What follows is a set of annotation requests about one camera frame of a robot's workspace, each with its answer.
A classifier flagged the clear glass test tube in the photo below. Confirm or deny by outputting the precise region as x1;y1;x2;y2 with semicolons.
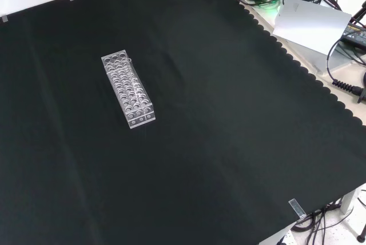
132;81;143;98

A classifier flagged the clear test tube rack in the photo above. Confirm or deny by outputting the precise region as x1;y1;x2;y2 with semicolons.
101;50;156;130

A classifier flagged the black bench cloth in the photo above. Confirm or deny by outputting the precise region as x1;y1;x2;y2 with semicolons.
0;0;366;245

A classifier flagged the clear tape strip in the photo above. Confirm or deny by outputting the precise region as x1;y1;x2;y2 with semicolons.
288;198;307;218

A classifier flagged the pale board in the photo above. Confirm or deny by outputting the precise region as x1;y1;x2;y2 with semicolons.
272;0;353;56

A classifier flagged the black power adapter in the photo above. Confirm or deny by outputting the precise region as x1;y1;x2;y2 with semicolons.
340;23;366;51

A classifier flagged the white table leg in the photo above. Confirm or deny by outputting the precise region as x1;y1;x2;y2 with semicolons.
341;185;359;215

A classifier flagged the black tripod leg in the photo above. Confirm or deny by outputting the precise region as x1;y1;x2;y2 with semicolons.
347;0;366;26

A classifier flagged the grey metal base plate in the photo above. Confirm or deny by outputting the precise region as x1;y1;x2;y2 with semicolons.
294;38;366;75

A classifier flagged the black cable with ribbed plug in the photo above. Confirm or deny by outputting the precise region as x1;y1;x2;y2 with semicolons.
327;38;366;104

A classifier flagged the black floor cable bundle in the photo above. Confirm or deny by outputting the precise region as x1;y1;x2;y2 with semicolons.
279;189;366;245

